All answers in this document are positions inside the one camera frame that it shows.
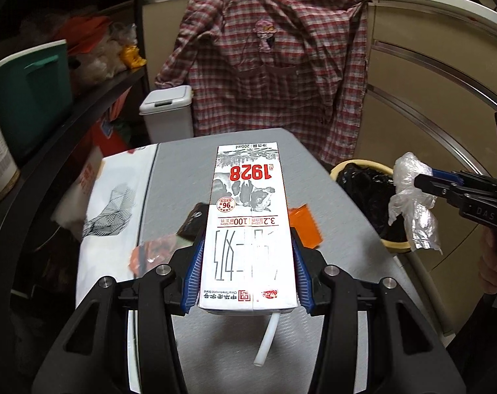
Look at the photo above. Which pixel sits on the white milk carton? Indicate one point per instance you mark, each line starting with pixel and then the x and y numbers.
pixel 248 221

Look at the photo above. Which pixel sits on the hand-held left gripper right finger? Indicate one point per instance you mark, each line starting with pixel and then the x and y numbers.
pixel 304 279

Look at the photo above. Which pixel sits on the orange packet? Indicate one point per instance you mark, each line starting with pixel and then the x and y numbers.
pixel 306 225

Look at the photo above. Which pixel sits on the red plaid shirt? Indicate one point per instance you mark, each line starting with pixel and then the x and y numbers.
pixel 273 90

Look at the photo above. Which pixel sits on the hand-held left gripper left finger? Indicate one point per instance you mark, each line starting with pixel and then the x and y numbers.
pixel 191 279

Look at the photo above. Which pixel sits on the green storage box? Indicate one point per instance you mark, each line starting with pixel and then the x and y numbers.
pixel 31 102

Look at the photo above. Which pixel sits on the red printed package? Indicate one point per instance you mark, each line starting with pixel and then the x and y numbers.
pixel 109 135

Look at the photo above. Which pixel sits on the black shelf rack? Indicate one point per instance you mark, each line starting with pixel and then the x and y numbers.
pixel 100 98

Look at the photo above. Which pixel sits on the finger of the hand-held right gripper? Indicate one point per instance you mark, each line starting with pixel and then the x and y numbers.
pixel 447 177
pixel 431 186

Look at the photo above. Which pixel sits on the beige kitchen cabinet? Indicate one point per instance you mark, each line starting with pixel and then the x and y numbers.
pixel 416 24

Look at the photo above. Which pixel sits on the black bin liner bag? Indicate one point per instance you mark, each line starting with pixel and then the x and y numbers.
pixel 363 197

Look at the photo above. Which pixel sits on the clear plastic bag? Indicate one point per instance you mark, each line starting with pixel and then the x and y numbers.
pixel 412 209

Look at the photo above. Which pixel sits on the clear bag of pale food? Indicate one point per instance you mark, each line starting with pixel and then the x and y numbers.
pixel 105 57

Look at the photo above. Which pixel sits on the white printed board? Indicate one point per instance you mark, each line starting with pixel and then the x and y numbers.
pixel 117 180

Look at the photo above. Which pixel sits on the white drinking straw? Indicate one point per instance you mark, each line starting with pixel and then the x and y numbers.
pixel 265 340

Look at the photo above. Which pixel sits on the orange plastic bag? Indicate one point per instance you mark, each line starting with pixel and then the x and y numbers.
pixel 88 35

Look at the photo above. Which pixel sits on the dark brown wrapper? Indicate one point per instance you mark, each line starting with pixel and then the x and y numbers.
pixel 191 219

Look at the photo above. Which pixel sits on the grey bucket with yellow rim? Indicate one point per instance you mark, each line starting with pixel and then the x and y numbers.
pixel 398 247

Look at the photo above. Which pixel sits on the red foil wrapper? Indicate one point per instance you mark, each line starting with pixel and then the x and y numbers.
pixel 150 254

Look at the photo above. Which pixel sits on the white lidded bin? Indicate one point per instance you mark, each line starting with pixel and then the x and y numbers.
pixel 166 115

